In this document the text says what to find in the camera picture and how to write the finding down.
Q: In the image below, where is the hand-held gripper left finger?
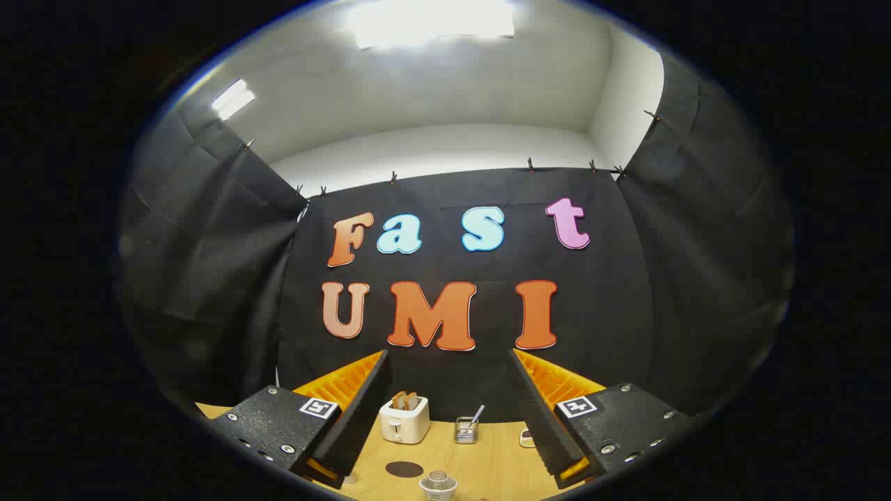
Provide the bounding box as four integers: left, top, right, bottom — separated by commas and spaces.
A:
209, 350, 391, 490

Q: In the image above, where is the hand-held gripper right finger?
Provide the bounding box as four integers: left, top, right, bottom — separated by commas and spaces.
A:
508, 348, 691, 490

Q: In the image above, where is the clear juice bottle white label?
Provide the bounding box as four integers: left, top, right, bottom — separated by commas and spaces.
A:
419, 470, 458, 501

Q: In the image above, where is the white toaster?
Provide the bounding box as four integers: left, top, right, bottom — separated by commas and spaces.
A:
379, 397, 430, 445

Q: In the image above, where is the wooden table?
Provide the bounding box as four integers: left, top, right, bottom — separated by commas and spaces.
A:
195, 400, 585, 501

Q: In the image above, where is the black backdrop cloth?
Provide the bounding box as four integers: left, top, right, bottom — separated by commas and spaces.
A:
118, 52, 794, 425

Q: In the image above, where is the small ceiling light panel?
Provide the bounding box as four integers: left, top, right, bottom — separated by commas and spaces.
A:
211, 79, 256, 120

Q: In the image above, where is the large ceiling light panel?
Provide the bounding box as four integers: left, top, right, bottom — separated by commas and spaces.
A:
352, 0, 516, 49

